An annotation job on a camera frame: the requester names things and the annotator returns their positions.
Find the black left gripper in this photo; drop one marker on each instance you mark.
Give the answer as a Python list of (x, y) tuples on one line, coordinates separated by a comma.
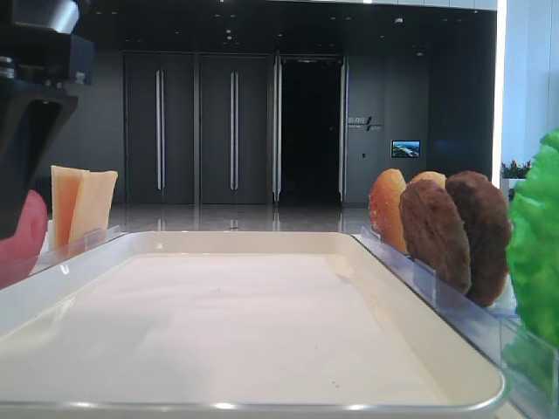
[(40, 56)]

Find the rear orange cheese slice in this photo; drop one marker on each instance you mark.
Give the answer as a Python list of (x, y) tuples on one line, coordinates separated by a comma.
[(65, 187)]

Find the front yellow cheese slice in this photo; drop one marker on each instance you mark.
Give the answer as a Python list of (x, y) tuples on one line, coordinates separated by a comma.
[(93, 203)]

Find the clear cheese slice holder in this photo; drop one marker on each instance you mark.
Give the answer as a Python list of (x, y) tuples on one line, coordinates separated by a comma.
[(89, 242)]

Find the clear tomato slice holder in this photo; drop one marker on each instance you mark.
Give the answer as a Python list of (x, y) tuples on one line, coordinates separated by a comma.
[(13, 271)]

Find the orange bread slice right rack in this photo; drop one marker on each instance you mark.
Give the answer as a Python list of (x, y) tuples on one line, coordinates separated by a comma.
[(384, 200)]

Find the clear right bread holder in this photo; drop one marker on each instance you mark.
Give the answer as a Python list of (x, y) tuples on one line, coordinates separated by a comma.
[(392, 259)]

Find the tan bread slice right rack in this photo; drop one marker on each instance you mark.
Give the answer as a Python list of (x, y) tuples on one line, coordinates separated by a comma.
[(436, 177)]

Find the front brown meat patty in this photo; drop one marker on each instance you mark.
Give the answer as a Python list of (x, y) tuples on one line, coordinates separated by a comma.
[(434, 232)]

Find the brown meat patty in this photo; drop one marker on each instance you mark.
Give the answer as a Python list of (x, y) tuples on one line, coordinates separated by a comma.
[(483, 209), (434, 232)]

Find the clear meat patty holder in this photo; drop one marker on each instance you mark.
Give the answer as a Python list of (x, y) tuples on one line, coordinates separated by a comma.
[(460, 310)]

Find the rear brown meat patty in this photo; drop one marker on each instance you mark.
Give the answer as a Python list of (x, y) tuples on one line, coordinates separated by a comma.
[(483, 209)]

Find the clear lettuce holder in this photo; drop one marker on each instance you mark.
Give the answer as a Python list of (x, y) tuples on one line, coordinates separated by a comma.
[(532, 366)]

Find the green lettuce leaf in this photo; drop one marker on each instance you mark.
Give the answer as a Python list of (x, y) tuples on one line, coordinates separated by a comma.
[(532, 253)]

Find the dark double door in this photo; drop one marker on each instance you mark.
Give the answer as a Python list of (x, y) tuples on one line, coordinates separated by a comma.
[(198, 128)]

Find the white rectangular tray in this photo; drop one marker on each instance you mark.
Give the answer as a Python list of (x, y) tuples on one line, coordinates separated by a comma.
[(233, 325)]

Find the potted flower plant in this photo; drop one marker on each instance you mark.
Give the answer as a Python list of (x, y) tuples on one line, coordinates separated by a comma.
[(515, 170)]

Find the wall mounted display screen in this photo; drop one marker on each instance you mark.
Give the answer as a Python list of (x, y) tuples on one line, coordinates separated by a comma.
[(405, 149)]

